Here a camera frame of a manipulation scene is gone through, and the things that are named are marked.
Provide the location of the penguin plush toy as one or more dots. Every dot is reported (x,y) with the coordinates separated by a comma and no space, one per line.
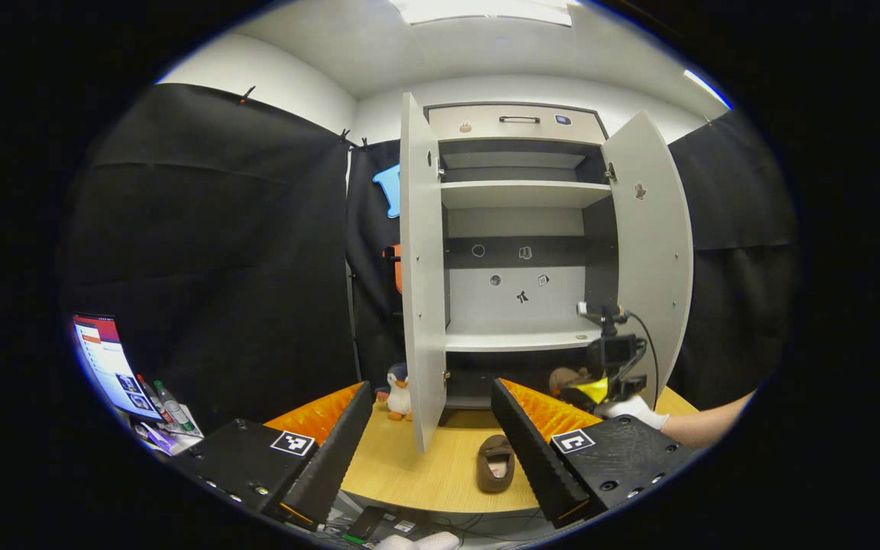
(399,397)

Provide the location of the computer screen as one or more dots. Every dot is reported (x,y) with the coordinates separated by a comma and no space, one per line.
(108,363)

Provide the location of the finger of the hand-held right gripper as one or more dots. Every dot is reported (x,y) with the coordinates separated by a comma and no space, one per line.
(594,391)

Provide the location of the white cabinet drawer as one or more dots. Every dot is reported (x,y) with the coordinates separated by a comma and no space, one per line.
(486,124)

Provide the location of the white fabric object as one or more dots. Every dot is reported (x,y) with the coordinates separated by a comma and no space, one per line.
(417,542)

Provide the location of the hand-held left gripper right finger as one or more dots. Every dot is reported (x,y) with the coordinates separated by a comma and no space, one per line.
(532,458)

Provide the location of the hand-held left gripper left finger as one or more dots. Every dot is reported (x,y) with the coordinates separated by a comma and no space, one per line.
(333,458)

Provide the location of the white cabinet door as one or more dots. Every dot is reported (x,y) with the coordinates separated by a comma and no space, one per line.
(418,290)
(658,260)

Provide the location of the white shoe cabinet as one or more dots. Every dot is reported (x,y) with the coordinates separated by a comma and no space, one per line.
(520,195)

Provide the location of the green-capped white bottle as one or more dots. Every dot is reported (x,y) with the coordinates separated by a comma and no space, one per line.
(174,406)

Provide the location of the red-capped bottle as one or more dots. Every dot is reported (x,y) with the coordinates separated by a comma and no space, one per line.
(151,396)

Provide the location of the black backdrop cloth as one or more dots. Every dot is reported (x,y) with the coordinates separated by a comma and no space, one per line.
(218,267)

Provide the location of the brown fuzzy shoe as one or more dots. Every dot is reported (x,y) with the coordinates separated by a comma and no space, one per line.
(562,378)
(495,447)

